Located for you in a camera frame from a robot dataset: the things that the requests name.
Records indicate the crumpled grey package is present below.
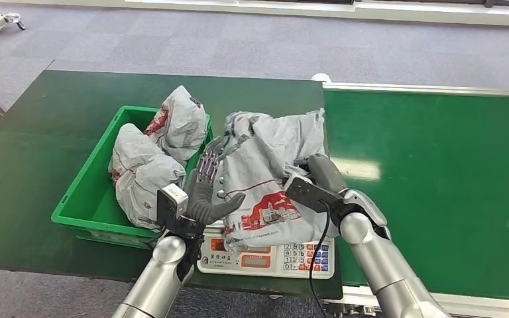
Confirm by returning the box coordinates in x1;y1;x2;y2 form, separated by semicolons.
108;123;188;232

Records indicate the white scale with steel tray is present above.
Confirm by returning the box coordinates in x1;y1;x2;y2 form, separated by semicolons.
196;219;336;280

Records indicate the grey package with red circle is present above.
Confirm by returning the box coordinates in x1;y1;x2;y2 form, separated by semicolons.
216;108;339;254

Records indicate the grey package with red print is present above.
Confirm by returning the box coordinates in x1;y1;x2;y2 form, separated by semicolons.
143;85;208;167

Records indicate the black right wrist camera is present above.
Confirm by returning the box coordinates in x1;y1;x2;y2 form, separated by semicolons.
284;172;346;217

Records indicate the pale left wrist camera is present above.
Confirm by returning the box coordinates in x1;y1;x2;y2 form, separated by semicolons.
156;183;190;230

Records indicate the green plastic bin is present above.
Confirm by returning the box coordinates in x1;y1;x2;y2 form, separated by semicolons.
50;105;214;250

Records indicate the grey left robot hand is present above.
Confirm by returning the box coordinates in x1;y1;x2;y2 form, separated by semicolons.
182;136;247;226

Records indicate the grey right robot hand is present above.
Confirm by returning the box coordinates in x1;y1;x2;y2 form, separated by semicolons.
296;153;390;229

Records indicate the black camera cable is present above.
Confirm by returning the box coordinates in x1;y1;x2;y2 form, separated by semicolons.
308;199;331;318

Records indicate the green conveyor belt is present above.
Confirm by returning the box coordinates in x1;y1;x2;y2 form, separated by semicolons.
323;89;509;302

